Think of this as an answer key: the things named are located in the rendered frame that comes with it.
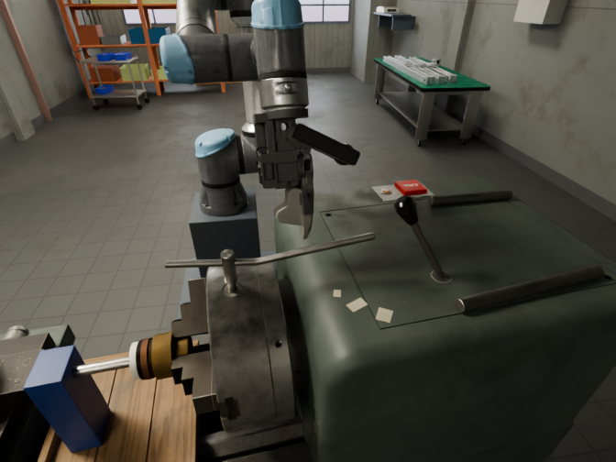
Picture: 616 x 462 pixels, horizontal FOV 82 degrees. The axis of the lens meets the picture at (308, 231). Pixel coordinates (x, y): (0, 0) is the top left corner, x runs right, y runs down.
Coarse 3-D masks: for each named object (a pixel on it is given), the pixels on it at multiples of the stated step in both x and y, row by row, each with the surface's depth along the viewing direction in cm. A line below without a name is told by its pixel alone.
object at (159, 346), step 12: (156, 336) 68; (168, 336) 68; (144, 348) 66; (156, 348) 66; (168, 348) 66; (180, 348) 67; (192, 348) 73; (144, 360) 65; (156, 360) 65; (168, 360) 66; (144, 372) 65; (156, 372) 65; (168, 372) 66
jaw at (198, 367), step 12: (180, 360) 65; (192, 360) 65; (204, 360) 65; (180, 372) 64; (192, 372) 63; (204, 372) 62; (192, 384) 60; (204, 384) 60; (192, 396) 58; (204, 396) 58; (204, 408) 59; (216, 408) 60; (228, 408) 58
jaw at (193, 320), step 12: (192, 288) 70; (204, 288) 70; (192, 300) 69; (204, 300) 70; (192, 312) 69; (204, 312) 70; (180, 324) 69; (192, 324) 69; (204, 324) 69; (180, 336) 68
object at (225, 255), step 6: (222, 252) 57; (228, 252) 57; (234, 252) 57; (222, 258) 56; (228, 258) 56; (234, 258) 57; (228, 264) 57; (228, 270) 58; (234, 270) 58; (228, 276) 58; (234, 276) 59; (228, 282) 60; (234, 282) 60; (228, 288) 61; (234, 288) 61
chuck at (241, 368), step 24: (216, 288) 62; (216, 312) 59; (240, 312) 59; (216, 336) 57; (240, 336) 57; (264, 336) 58; (216, 360) 56; (240, 360) 57; (264, 360) 57; (216, 384) 56; (240, 384) 57; (264, 384) 58; (240, 408) 58; (264, 408) 59
